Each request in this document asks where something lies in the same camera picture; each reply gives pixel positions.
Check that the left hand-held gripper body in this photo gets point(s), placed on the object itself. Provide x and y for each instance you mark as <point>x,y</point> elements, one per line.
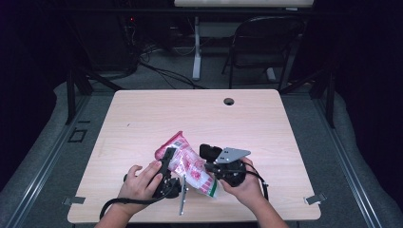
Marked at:
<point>168,188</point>

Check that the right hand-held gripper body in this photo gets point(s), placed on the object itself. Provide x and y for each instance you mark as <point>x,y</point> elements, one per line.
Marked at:
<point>233,172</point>

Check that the pink printed plastic bag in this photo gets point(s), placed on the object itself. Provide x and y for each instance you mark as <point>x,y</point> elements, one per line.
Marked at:
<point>190,164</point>

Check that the person's right hand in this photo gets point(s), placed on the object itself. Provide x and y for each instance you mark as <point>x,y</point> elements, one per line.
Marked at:
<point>248,190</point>

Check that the person's left hand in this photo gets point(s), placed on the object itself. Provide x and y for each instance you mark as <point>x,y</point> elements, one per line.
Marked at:
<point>139,186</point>

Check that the grey tape piece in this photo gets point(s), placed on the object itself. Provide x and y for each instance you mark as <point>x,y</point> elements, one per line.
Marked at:
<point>315,199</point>
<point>74,200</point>

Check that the black folding chair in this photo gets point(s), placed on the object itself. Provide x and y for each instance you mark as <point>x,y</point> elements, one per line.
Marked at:
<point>263,47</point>

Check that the white-legged table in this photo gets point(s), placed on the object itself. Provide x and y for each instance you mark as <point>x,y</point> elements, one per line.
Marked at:
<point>244,3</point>

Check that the aluminium floor rail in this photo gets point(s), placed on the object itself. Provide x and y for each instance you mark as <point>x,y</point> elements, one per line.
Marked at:
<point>41,171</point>
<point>345,158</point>

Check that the black metal stand frame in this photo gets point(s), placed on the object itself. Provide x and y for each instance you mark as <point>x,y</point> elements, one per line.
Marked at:
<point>71,95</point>
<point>330,95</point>

